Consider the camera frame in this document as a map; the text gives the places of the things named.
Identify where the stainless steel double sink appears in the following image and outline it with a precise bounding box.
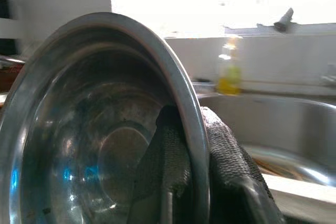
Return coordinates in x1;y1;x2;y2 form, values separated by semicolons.
194;92;336;206

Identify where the red plastic basin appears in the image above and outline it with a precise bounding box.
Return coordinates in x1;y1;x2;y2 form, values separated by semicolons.
0;62;23;93

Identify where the yellow dish soap pump bottle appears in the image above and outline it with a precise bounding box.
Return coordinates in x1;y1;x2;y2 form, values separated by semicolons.
216;35;244;96

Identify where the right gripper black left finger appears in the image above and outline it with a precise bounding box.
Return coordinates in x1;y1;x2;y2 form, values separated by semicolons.
130;104;194;224

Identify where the wide rim steel bowl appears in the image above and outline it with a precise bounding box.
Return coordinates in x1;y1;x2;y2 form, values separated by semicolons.
0;12;211;224

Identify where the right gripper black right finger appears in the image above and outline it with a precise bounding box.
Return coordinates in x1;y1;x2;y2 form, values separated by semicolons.
200;105;286;224

